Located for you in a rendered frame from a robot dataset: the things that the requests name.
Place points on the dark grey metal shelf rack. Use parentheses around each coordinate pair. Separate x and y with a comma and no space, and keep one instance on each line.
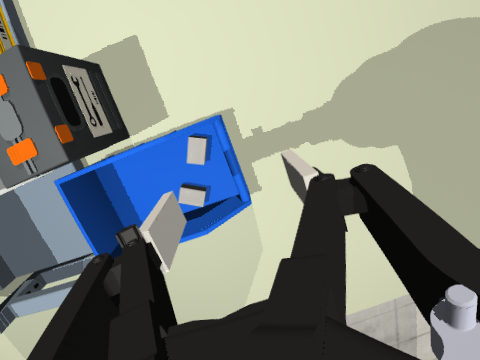
(37,232)

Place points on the blue bin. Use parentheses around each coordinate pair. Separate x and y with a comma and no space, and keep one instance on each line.
(122,190)

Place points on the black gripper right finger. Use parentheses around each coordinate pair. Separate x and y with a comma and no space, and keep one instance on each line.
(438,266)

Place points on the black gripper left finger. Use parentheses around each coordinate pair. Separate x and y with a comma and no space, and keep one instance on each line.
(79,330)

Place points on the grey open bin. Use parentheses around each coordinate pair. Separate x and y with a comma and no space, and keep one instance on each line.
(3,191)

